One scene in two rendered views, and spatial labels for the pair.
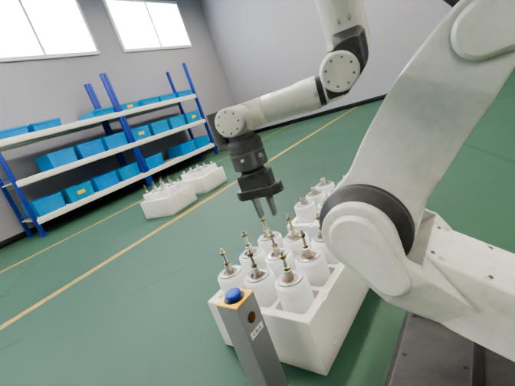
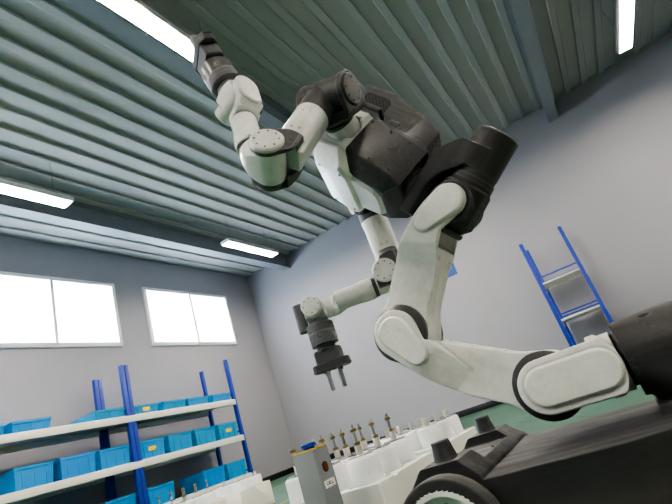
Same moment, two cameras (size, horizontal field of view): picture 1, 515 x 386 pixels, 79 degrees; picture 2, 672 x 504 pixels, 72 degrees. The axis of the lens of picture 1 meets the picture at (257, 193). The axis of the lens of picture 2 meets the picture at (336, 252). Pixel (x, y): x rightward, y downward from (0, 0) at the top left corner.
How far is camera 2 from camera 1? 0.82 m
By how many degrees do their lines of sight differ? 39
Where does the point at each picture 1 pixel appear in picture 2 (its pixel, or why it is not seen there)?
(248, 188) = (323, 360)
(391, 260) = (413, 336)
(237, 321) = (313, 464)
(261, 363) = not seen: outside the picture
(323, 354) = not seen: outside the picture
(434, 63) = (411, 235)
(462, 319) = (466, 380)
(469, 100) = (428, 248)
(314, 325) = (385, 490)
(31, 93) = (21, 388)
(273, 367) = not seen: outside the picture
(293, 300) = (364, 470)
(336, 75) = (382, 271)
